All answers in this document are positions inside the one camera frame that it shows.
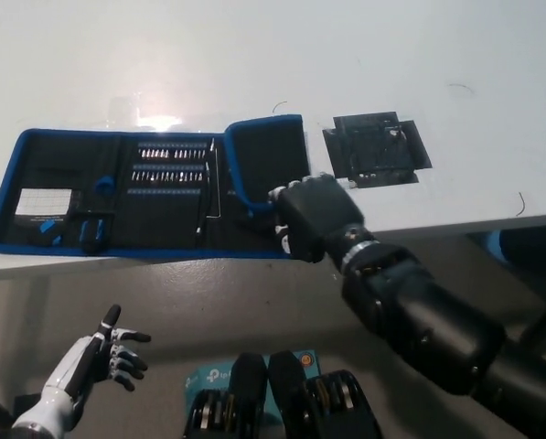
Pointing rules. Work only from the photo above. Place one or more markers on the blue bit holder strip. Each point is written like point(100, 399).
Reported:
point(173, 151)
point(165, 192)
point(169, 173)

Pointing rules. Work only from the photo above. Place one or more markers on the black pouch with blue clips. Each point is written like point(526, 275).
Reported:
point(92, 233)

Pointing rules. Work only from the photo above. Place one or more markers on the teal cardboard router box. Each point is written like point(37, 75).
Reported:
point(208, 377)

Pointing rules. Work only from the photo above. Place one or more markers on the black toolkit roll blue trim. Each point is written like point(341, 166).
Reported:
point(163, 219)

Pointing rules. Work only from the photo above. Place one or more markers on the black tape patch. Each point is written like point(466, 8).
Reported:
point(375, 146)

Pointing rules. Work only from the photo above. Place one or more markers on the white grid card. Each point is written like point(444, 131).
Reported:
point(43, 202)

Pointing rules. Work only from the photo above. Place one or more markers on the blue object under table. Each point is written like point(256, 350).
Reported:
point(494, 242)

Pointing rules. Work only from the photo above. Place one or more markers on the black silver extension rod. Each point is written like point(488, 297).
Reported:
point(202, 196)

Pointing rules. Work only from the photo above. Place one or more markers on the small blue pick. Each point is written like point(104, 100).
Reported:
point(47, 226)

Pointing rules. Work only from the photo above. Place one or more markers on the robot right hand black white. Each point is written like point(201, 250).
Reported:
point(316, 215)

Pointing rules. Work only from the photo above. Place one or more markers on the black table leg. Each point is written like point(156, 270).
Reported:
point(544, 324)

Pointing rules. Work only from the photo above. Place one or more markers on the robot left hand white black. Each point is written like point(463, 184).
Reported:
point(78, 366)

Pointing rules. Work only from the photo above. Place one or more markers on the robot left body block black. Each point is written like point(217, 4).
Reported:
point(229, 402)

